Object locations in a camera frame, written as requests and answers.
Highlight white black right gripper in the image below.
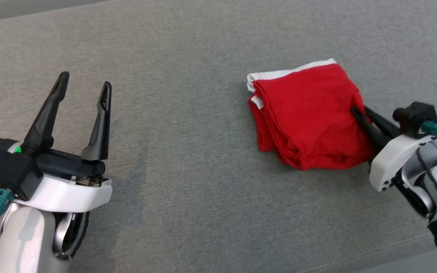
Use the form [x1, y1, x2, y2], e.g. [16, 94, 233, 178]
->
[351, 105, 437, 192]

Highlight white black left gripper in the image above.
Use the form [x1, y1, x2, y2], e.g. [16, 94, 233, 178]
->
[8, 71, 113, 213]

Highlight red and white garment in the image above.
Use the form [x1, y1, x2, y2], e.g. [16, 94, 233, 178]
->
[246, 58, 376, 171]

